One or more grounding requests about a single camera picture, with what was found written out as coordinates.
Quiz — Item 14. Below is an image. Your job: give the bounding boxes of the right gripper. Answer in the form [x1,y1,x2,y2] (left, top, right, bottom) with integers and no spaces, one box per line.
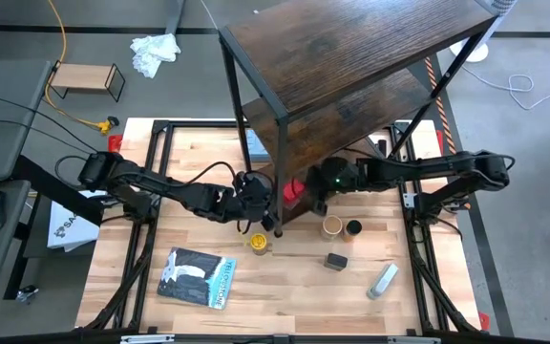
[306,156,360,217]

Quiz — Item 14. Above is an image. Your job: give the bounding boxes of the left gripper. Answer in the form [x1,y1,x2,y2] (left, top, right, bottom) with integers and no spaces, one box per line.
[231,170,281,233]

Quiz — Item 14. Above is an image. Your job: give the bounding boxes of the tan-lid spice jar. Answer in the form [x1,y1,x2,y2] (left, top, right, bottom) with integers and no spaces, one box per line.
[321,214,344,242]

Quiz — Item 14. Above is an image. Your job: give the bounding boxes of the yellow-lid spice jar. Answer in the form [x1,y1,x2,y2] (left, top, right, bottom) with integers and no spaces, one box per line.
[248,232,272,257]

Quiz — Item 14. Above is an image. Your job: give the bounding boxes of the red-lid patterned spice tin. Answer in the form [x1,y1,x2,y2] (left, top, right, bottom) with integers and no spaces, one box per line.
[283,179,306,210]

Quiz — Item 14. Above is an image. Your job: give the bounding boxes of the black-lid orange spice bottle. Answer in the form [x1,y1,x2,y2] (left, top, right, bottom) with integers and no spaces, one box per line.
[341,219,364,244]

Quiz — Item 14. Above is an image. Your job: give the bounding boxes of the dark grey block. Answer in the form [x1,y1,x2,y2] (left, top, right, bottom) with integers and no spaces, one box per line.
[323,252,349,272]

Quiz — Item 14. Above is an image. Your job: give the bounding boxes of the dark wood three-tier shelf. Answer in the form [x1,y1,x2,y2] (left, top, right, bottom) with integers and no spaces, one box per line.
[218,0,501,239]

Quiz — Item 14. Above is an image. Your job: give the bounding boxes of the Yellowstone book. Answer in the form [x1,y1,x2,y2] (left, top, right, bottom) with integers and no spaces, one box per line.
[156,247,237,311]

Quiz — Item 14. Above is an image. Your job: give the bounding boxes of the silver grey stapler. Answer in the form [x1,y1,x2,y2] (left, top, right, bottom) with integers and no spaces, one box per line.
[366,263,399,301]

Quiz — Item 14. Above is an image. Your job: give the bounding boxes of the white printed paper bag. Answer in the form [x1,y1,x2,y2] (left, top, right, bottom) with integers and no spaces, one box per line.
[46,190,107,253]

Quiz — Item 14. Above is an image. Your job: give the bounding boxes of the crumpled white cloth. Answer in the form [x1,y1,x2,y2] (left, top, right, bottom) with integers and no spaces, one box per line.
[129,32,181,79]

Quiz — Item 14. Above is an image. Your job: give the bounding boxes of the white tower fan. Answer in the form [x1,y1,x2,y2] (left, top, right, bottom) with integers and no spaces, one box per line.
[448,0,518,64]

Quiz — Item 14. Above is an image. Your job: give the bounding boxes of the small metal clip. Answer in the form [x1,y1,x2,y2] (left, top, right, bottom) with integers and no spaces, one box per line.
[15,285,40,304]

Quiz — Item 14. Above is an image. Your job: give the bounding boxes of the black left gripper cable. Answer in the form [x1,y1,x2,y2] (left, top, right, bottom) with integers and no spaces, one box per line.
[174,161,239,192]

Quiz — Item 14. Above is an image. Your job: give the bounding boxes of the black aluminium rig frame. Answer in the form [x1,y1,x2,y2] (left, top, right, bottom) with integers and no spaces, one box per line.
[0,118,550,344]

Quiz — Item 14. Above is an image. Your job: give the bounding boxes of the white power cable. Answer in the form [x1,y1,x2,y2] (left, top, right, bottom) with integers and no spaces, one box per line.
[455,56,550,111]

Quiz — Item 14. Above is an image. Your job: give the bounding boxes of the small wood wire-frame shelf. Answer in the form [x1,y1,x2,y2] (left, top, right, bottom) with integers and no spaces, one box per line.
[48,60,127,103]

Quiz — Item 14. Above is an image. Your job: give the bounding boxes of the black desk cable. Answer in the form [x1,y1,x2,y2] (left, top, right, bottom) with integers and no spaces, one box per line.
[0,88,100,155]
[0,118,88,155]

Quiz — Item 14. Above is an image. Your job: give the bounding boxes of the yellow extension cable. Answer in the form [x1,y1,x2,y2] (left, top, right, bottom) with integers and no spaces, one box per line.
[43,0,120,136]

